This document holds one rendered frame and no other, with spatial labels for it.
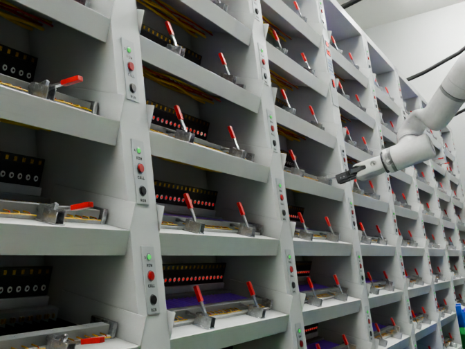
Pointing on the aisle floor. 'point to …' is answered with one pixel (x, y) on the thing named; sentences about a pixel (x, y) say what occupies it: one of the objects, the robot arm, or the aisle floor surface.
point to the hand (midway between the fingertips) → (342, 178)
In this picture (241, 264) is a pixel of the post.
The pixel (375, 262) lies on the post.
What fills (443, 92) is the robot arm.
